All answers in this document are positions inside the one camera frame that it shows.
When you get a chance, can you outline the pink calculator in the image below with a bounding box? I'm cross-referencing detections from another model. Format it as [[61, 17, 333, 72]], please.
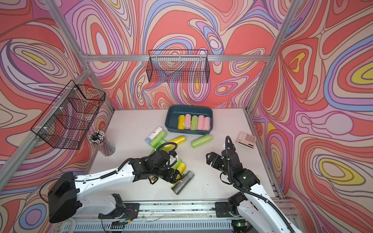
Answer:
[[237, 131, 256, 150]]

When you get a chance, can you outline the back black wire basket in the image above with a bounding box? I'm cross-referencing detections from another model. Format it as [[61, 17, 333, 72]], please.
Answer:
[[146, 49, 210, 83]]

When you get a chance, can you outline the left black wire basket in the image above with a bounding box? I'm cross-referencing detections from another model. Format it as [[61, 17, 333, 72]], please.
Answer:
[[31, 80, 106, 150]]

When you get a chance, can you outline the light green roll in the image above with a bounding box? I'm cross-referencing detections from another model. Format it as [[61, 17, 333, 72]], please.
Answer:
[[191, 134, 212, 148]]

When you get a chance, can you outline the black wire basket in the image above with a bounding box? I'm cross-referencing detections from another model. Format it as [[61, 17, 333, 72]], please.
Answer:
[[31, 80, 106, 150], [146, 49, 210, 83]]

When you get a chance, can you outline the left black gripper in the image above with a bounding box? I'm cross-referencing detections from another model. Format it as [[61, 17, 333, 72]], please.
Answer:
[[152, 166, 186, 184]]

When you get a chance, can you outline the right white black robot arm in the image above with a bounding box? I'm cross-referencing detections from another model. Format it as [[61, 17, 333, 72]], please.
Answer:
[[206, 149, 301, 233]]

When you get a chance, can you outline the green roll beside yellow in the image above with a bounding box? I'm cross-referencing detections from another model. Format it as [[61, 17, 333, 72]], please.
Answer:
[[172, 158, 182, 170]]

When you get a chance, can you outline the grey trash bag roll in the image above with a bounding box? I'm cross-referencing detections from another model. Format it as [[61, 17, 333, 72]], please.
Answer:
[[172, 171, 195, 195]]

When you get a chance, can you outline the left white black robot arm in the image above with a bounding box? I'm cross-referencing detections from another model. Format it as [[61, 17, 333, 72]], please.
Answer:
[[48, 150, 181, 223]]

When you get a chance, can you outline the clear cup of pencils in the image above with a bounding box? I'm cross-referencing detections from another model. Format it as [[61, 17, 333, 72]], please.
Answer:
[[88, 131, 116, 156]]

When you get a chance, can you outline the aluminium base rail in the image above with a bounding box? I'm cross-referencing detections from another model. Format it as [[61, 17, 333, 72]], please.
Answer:
[[52, 199, 292, 233]]

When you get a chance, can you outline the teal plastic storage box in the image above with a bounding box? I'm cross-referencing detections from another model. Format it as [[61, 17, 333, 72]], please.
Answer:
[[165, 105, 213, 135]]

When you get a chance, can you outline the thin pink trash bag roll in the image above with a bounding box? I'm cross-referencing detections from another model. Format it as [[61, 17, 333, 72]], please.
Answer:
[[184, 114, 191, 130]]

